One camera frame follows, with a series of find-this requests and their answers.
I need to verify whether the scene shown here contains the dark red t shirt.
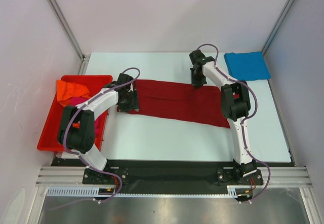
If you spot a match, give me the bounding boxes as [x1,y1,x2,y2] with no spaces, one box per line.
[128,80,230,129]

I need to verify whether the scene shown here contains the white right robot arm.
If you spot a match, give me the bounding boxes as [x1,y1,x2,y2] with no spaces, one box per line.
[189,49,257,184]

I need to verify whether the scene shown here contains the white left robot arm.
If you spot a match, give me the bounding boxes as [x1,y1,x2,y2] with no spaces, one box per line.
[57,72,139,183]

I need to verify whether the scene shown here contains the pink t shirt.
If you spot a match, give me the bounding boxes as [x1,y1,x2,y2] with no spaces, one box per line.
[70,96,104,138]

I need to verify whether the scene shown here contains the folded blue t shirt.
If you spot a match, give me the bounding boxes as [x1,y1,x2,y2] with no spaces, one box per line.
[224,51,271,81]

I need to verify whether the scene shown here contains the orange t shirt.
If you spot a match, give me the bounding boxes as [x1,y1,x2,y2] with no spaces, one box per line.
[56,80,91,107]

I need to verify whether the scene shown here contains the left aluminium corner post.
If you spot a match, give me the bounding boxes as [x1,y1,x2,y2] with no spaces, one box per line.
[47,0,85,61]

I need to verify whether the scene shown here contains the aluminium corner post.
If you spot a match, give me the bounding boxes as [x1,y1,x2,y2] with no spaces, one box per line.
[261,0,296,56]
[47,0,85,61]

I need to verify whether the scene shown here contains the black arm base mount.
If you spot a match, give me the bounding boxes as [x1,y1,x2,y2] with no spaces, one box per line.
[82,167,130,185]

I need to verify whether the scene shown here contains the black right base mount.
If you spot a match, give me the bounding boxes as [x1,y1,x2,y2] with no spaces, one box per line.
[216,168,264,186]

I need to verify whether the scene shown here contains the right aluminium corner post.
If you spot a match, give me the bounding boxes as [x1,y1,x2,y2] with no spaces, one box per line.
[261,0,296,56]

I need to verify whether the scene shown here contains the white slotted cable duct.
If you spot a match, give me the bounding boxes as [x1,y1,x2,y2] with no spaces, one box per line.
[46,186,252,199]

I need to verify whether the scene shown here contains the aluminium frame rail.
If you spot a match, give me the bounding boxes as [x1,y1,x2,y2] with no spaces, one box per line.
[35,166,313,188]

